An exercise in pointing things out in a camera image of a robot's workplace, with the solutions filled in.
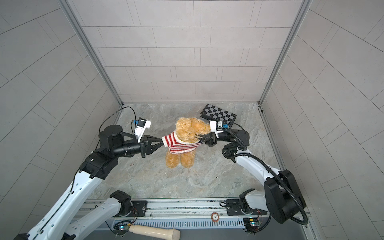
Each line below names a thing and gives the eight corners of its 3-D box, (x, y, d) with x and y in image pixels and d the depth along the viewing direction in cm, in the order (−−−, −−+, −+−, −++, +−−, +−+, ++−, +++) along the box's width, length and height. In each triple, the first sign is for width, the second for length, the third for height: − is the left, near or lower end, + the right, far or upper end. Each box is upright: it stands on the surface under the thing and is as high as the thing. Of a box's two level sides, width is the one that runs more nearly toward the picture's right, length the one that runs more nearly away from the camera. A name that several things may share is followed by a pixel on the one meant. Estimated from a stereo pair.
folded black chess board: (200, 116, 111) (200, 113, 108) (207, 106, 118) (207, 103, 115) (230, 128, 104) (231, 126, 101) (235, 117, 110) (236, 114, 108)
